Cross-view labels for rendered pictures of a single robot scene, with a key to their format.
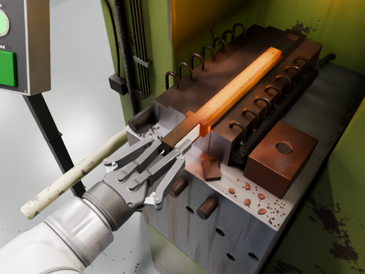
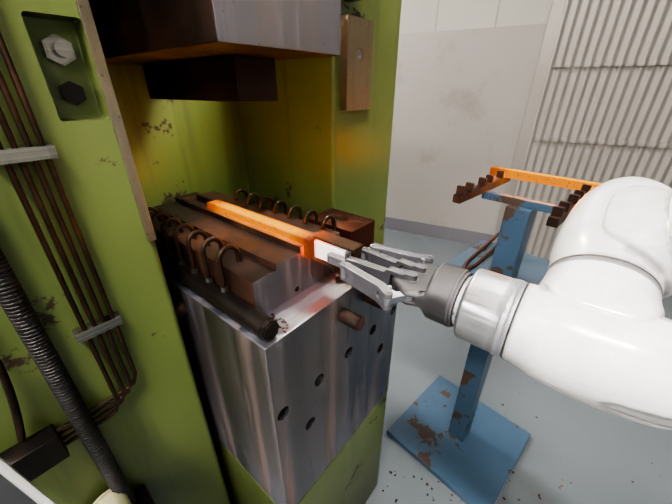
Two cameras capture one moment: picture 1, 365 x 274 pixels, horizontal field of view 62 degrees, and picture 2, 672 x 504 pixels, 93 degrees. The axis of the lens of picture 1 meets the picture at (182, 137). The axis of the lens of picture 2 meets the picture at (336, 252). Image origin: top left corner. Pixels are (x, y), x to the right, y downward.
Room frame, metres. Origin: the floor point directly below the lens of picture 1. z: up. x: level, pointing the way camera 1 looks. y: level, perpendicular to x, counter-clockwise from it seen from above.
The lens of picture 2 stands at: (0.37, 0.45, 1.23)
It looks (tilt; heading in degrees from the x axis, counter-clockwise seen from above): 27 degrees down; 270
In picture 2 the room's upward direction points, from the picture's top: straight up
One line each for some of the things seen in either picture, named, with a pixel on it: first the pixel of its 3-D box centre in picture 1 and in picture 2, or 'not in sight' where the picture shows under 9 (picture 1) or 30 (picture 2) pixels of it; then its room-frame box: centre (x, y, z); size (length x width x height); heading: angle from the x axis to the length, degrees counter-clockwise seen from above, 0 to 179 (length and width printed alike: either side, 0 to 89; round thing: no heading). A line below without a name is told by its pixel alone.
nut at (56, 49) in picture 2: not in sight; (66, 71); (0.67, 0.04, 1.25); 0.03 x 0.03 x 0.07; 50
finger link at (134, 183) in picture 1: (155, 172); (390, 266); (0.29, 0.04, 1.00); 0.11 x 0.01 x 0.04; 136
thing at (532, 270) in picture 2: not in sight; (501, 278); (-0.11, -0.34, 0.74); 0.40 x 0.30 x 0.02; 43
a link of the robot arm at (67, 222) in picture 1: (82, 229); (487, 309); (0.19, 0.15, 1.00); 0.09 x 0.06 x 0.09; 50
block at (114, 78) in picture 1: (119, 84); (33, 456); (0.77, 0.20, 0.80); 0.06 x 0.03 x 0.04; 50
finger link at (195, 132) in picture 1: (186, 139); not in sight; (0.37, -0.01, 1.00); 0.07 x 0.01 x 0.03; 140
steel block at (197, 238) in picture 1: (247, 156); (261, 322); (0.56, -0.20, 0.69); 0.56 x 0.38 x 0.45; 140
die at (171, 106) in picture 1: (243, 79); (229, 236); (0.59, -0.15, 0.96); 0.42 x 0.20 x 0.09; 140
